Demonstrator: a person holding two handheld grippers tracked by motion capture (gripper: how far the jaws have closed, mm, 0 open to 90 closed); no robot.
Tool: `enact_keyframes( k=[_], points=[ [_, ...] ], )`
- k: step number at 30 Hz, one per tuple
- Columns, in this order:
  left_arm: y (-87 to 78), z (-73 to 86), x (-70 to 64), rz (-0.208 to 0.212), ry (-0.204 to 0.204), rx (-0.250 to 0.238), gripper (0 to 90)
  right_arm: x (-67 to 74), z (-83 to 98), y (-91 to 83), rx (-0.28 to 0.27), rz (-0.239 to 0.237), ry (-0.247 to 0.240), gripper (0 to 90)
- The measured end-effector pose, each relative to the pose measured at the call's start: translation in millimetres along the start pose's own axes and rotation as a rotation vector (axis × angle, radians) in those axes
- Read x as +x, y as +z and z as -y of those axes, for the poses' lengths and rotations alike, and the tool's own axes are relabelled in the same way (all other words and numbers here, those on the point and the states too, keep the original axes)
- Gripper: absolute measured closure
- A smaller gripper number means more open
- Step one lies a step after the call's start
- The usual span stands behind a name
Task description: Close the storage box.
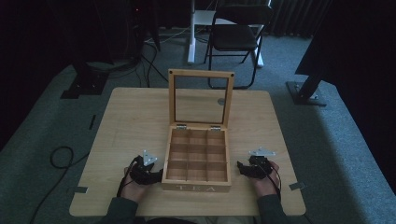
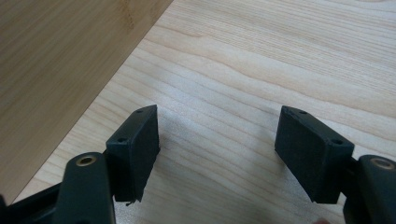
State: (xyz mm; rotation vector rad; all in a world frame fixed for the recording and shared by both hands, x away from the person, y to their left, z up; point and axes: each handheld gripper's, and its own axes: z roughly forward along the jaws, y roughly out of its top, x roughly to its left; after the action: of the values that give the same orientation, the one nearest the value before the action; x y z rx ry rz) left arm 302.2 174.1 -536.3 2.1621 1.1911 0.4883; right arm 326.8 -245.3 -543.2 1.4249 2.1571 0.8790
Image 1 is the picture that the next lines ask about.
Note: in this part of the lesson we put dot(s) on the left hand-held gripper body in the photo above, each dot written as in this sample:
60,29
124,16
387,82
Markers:
140,174

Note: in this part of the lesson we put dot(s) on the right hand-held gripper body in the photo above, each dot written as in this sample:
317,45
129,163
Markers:
261,166

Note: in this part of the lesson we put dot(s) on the wooden tea box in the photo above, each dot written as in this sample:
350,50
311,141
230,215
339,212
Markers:
199,155

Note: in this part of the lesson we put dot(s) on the person's left hand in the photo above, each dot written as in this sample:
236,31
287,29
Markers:
133,188

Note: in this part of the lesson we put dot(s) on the person's right hand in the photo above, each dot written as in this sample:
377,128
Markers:
266,184

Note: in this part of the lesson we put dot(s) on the grey tape strip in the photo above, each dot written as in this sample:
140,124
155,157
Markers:
79,189
297,186

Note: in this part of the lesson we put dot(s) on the grey round sticker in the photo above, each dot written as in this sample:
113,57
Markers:
221,101

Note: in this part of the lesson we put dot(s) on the short black strip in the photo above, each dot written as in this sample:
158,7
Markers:
92,122

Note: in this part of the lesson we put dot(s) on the black slanted stand with plate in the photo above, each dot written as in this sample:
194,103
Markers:
311,81

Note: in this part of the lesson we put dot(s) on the black stand with base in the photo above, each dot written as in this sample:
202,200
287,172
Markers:
85,81

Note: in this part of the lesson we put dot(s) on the black folding chair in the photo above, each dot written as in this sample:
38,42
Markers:
235,37

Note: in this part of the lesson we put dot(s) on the white desk leg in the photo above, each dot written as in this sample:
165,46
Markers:
192,34

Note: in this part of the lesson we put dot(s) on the dark curtain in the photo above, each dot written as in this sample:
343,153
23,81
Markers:
292,17

